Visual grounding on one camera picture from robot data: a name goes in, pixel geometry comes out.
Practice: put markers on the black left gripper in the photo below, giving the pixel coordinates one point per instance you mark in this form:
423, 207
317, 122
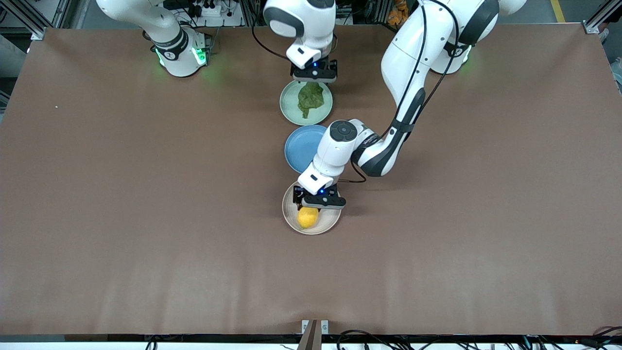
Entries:
297, 197

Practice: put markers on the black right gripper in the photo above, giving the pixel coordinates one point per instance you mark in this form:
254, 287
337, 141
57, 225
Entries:
324, 63

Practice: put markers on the yellow lemon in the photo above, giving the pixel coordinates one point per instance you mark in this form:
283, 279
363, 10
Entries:
308, 218

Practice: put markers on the green lettuce leaf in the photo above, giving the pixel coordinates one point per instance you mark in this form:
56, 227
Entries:
310, 99

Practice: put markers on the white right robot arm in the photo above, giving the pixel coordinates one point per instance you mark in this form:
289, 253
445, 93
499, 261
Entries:
170, 43

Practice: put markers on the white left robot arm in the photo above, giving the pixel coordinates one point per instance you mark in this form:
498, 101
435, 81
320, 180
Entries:
413, 58

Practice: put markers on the beige round plate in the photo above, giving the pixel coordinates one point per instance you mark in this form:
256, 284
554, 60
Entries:
331, 221

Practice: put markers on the light green round plate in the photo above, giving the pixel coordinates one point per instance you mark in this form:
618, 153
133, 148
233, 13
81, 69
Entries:
289, 104

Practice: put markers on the blue round plate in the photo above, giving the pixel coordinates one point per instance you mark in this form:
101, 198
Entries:
299, 146

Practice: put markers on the orange bags pile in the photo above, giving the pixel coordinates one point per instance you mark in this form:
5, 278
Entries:
398, 13

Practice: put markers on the white power strip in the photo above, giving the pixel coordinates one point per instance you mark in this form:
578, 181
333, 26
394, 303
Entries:
208, 10

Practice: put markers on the brown table cover sheet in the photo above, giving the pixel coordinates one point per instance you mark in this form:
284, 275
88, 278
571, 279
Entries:
146, 218

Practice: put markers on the metal bracket with post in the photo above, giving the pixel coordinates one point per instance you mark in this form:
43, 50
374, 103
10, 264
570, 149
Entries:
314, 335

